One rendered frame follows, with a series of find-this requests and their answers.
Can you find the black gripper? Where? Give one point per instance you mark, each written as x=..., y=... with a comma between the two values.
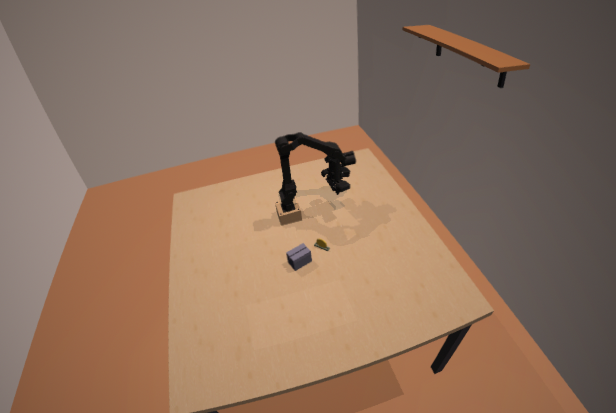
x=333, y=179

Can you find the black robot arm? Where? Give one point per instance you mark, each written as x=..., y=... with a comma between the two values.
x=335, y=155

